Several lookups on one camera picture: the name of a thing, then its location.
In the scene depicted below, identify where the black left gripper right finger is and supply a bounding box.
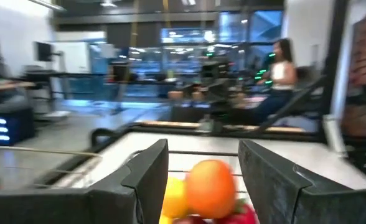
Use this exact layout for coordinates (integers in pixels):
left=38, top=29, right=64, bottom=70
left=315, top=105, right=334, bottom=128
left=237, top=139, right=366, bottom=224

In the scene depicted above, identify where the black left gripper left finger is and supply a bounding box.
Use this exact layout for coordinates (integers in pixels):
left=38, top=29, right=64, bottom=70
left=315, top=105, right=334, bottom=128
left=0, top=138, right=170, bottom=224

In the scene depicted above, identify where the red tomato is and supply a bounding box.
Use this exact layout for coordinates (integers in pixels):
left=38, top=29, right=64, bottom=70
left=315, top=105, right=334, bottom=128
left=212, top=198, right=260, bottom=224

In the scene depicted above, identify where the yellow lemon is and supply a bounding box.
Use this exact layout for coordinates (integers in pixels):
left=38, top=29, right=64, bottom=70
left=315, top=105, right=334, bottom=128
left=161, top=176, right=190, bottom=219
left=157, top=213, right=175, bottom=224

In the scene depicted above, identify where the dark red round produce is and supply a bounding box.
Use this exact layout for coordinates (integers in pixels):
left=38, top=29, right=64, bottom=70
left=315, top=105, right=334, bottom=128
left=172, top=214, right=215, bottom=224

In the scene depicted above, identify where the orange fruit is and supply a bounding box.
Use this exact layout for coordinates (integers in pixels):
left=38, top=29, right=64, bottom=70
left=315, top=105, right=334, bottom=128
left=184, top=159, right=237, bottom=219

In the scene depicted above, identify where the white table cover sheet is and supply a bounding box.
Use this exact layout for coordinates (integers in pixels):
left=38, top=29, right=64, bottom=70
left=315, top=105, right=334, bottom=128
left=55, top=132, right=366, bottom=190

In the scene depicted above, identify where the person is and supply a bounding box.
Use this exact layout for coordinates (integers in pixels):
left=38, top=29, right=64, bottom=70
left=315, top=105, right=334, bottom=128
left=253, top=37, right=298, bottom=125

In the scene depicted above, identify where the white board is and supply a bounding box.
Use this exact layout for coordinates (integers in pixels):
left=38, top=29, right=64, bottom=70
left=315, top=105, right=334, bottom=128
left=52, top=41, right=92, bottom=75

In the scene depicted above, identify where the wooden table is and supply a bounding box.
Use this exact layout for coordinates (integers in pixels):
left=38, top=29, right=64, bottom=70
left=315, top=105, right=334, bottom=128
left=0, top=80, right=37, bottom=93

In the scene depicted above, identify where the black monitor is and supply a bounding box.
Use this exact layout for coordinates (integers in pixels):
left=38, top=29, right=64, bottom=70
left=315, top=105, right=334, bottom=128
left=33, top=41, right=54, bottom=62

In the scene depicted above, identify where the black curved bracket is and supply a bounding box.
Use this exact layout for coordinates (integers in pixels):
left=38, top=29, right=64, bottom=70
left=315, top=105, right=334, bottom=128
left=90, top=126, right=124, bottom=149

